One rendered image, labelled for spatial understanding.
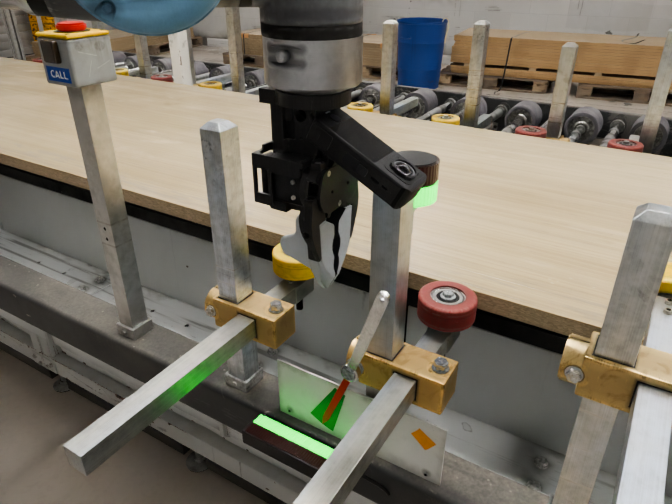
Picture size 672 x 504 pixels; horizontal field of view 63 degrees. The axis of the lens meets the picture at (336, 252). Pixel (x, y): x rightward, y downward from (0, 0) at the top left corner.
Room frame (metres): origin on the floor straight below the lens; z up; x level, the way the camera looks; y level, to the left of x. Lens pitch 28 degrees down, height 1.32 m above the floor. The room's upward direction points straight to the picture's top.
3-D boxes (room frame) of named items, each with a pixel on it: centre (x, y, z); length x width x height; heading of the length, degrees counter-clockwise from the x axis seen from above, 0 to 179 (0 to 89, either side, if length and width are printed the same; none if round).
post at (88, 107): (0.83, 0.37, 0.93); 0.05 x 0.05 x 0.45; 59
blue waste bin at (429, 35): (6.37, -0.94, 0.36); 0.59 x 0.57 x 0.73; 154
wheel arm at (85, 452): (0.59, 0.16, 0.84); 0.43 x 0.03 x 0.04; 149
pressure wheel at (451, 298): (0.63, -0.15, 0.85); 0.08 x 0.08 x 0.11
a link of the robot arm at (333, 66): (0.52, 0.02, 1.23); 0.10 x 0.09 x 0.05; 148
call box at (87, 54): (0.83, 0.37, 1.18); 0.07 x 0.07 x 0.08; 59
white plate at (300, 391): (0.56, -0.03, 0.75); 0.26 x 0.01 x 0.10; 59
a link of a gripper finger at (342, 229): (0.54, 0.02, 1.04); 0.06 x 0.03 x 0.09; 58
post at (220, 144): (0.69, 0.15, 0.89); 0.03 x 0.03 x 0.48; 59
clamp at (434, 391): (0.55, -0.08, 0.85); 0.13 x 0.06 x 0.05; 59
